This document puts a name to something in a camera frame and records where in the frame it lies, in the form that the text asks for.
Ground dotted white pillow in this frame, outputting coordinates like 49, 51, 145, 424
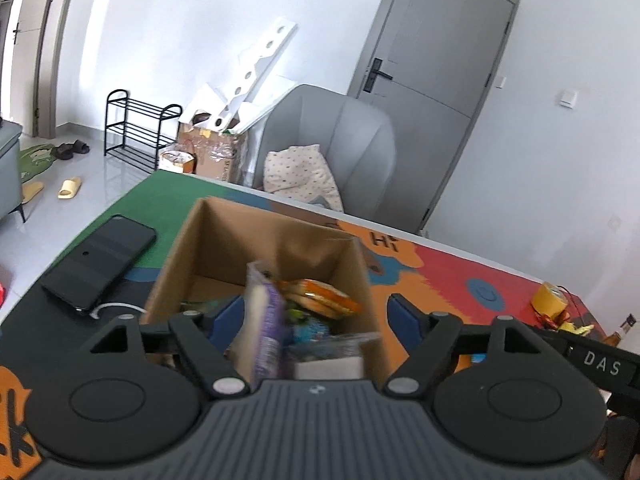
263, 144, 345, 211

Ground yellow tape roll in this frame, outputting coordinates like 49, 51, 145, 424
531, 281, 571, 318

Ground black and white snack packet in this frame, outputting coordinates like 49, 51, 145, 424
287, 332, 386, 381

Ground grey door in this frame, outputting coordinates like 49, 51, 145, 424
347, 0, 521, 235

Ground purple snack packet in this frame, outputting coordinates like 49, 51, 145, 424
245, 260, 288, 391

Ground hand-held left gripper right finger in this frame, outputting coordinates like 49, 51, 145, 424
382, 292, 566, 401

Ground grey armchair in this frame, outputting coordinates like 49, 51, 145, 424
251, 84, 397, 221

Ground grey sofa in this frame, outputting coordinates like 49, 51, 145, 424
0, 120, 26, 223

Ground green snack packet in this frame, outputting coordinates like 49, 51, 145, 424
180, 299, 226, 313

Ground yellow wrappers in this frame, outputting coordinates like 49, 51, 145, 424
557, 320, 596, 336

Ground blue snack packet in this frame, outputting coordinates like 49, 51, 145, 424
290, 322, 336, 346

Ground black shoe rack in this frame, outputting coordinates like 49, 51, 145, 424
103, 89, 183, 172

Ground black smartphone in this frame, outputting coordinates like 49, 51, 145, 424
40, 214, 158, 313

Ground cardboard box of clutter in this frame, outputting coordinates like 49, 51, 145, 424
177, 110, 249, 183

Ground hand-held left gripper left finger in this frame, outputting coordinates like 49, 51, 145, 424
75, 295, 251, 401

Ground white charging cable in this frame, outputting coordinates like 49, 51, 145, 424
90, 301, 148, 320

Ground orange biscuit packet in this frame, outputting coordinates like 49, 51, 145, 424
277, 279, 363, 318

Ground grey doorway frame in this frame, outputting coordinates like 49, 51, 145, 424
0, 0, 83, 138

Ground brown glass bottle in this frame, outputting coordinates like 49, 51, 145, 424
605, 312, 638, 348

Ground green floor mat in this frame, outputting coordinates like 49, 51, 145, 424
19, 142, 58, 183

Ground black door handle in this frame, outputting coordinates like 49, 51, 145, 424
364, 58, 393, 93

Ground white board with holes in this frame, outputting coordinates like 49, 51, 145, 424
185, 16, 298, 133

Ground brown cardboard box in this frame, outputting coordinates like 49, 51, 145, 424
142, 196, 393, 386

